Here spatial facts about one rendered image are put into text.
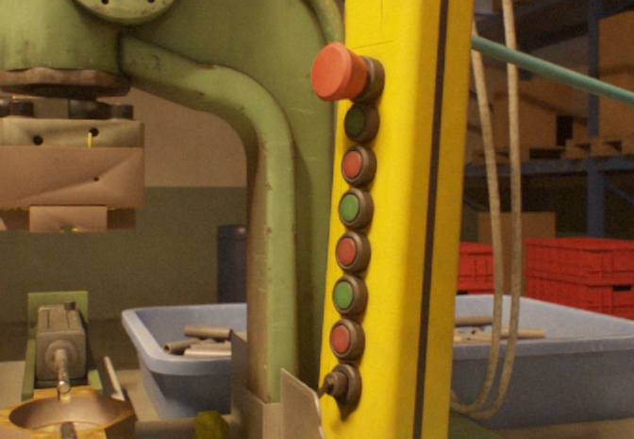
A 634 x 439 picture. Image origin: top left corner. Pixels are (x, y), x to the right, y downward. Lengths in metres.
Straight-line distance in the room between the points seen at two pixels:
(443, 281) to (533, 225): 7.95
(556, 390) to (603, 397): 0.06
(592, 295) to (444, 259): 3.74
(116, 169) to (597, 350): 0.59
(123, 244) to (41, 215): 8.33
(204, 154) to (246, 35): 8.34
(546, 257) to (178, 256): 5.07
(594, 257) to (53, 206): 3.89
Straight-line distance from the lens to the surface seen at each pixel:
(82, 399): 0.70
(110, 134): 0.59
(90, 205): 0.56
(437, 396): 0.63
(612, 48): 7.00
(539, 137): 8.25
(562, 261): 4.48
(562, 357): 0.98
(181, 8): 0.64
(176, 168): 8.93
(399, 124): 0.59
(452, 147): 0.62
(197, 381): 0.84
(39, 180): 0.56
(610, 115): 6.95
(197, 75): 0.62
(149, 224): 8.90
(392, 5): 0.62
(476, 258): 4.02
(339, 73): 0.59
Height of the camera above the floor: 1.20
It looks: level
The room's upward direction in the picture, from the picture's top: straight up
